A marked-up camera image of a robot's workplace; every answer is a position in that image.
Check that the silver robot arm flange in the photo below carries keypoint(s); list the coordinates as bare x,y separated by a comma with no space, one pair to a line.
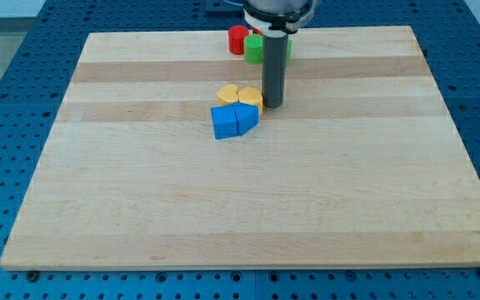
276,18

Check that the yellow heart block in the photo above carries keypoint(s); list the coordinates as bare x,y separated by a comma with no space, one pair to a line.
227,95

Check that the blue cube block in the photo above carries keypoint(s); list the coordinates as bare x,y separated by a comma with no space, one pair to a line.
224,121

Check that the green block behind rod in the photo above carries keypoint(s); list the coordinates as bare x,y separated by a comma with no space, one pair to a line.
289,50

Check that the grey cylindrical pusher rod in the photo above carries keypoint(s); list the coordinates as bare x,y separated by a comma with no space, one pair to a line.
274,60

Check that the green cylinder block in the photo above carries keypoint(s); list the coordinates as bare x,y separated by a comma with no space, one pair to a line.
253,48

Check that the blue pentagon block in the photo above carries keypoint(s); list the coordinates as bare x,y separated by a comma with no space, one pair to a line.
247,116

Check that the red block behind rod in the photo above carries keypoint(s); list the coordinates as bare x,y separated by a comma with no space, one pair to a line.
256,31

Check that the yellow rounded block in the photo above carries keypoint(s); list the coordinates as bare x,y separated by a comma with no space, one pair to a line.
252,96

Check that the red cylinder block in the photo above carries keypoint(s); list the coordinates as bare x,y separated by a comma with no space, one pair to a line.
235,37

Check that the light wooden board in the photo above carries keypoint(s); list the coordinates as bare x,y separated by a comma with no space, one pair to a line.
361,167

